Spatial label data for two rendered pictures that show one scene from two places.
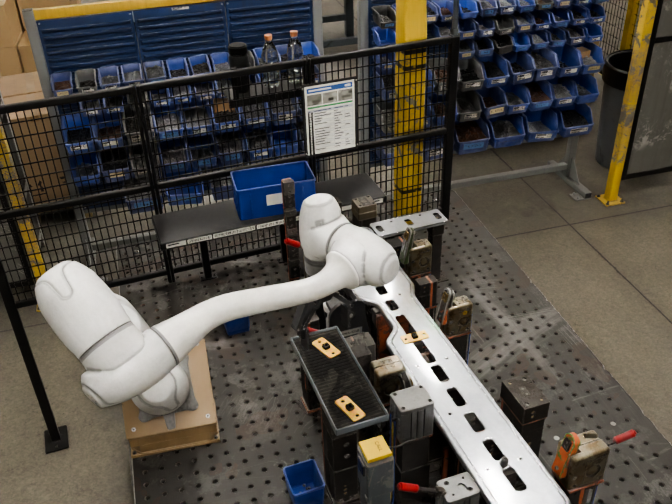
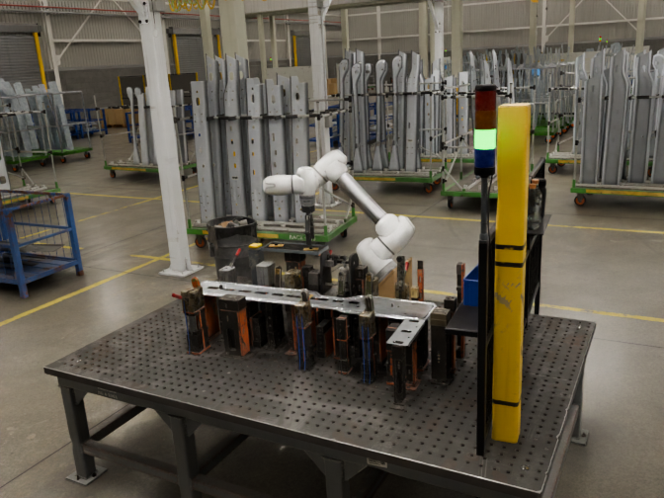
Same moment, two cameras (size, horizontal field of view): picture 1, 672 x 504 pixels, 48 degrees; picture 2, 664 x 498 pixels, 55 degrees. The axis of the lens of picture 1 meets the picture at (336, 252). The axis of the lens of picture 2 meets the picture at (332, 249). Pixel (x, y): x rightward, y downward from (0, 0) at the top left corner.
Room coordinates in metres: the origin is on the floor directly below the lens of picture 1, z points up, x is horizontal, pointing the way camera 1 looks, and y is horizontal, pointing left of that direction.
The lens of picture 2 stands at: (4.04, -2.42, 2.18)
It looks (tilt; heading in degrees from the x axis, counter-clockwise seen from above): 16 degrees down; 133
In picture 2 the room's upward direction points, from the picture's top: 3 degrees counter-clockwise
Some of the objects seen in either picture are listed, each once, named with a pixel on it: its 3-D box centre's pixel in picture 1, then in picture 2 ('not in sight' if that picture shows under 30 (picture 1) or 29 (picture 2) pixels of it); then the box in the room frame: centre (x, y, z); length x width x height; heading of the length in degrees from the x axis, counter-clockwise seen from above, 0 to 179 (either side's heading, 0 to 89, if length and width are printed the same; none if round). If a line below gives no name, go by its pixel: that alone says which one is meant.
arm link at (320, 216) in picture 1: (324, 227); (303, 180); (1.55, 0.03, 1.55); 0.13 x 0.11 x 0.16; 42
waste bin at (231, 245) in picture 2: not in sight; (234, 256); (-0.86, 1.37, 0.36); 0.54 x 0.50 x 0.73; 105
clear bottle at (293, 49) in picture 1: (295, 56); (532, 207); (2.83, 0.13, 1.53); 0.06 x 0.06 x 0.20
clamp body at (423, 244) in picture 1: (417, 283); (368, 346); (2.23, -0.29, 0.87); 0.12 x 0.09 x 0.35; 109
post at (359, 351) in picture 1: (361, 400); (309, 298); (1.62, -0.06, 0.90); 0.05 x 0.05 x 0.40; 19
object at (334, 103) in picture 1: (330, 117); not in sight; (2.78, 0.00, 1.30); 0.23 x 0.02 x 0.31; 109
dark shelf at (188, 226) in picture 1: (270, 208); (488, 297); (2.57, 0.25, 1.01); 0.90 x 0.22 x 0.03; 109
